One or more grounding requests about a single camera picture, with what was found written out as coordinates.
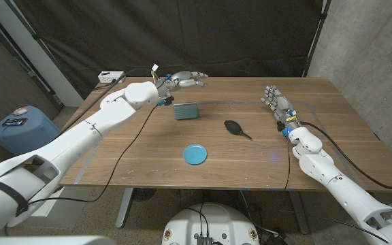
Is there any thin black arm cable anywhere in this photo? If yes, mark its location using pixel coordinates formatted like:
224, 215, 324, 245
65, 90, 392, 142
25, 101, 159, 207
282, 134, 292, 193

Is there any white box under table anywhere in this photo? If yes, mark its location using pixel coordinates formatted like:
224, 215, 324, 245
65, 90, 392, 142
29, 186, 93, 229

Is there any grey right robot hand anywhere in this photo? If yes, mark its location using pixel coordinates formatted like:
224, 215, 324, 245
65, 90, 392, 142
260, 84, 301, 132

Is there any black power adapter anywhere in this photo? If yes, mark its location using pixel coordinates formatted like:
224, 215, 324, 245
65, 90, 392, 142
266, 228, 297, 245

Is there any teal ribbed toy box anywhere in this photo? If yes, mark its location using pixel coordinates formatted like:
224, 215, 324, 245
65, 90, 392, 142
172, 101, 199, 120

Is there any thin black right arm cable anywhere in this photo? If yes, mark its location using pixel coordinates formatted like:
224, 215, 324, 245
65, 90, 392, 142
282, 134, 292, 193

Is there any black round floor fan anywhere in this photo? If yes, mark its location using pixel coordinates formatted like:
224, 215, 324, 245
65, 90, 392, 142
131, 188, 157, 202

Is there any grey metal table leg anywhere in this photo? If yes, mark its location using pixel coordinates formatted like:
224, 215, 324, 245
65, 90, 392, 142
287, 190, 311, 235
115, 188, 134, 229

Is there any white robot head housing edge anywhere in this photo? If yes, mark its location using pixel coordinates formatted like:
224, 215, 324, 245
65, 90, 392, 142
0, 235, 117, 245

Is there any black cable on torso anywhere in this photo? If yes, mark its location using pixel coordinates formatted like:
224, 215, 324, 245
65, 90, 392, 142
182, 203, 211, 238

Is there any grey device on torso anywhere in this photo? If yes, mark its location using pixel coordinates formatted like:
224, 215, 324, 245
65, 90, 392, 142
195, 233, 214, 245

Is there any black fabric backdrop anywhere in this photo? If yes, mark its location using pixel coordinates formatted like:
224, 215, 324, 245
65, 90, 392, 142
12, 0, 325, 99

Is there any blue round plate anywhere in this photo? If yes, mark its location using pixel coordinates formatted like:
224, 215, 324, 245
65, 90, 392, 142
182, 144, 208, 166

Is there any white building column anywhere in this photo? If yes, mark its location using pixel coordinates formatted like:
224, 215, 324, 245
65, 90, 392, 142
0, 0, 84, 108

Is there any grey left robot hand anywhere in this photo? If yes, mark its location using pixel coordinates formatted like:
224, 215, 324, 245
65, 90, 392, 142
159, 70, 209, 97

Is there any white power strip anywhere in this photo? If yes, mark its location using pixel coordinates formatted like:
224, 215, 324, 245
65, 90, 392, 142
97, 70, 127, 84

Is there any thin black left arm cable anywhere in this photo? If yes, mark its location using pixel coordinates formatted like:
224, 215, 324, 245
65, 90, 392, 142
25, 101, 159, 207

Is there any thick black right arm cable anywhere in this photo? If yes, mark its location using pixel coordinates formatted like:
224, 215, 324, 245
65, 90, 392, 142
299, 120, 392, 205

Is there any white robot torso base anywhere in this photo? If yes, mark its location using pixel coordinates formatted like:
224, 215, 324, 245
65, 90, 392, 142
161, 203, 261, 245

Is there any black backdrop stand pole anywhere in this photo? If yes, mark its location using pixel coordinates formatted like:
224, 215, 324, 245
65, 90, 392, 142
3, 0, 64, 110
301, 0, 331, 78

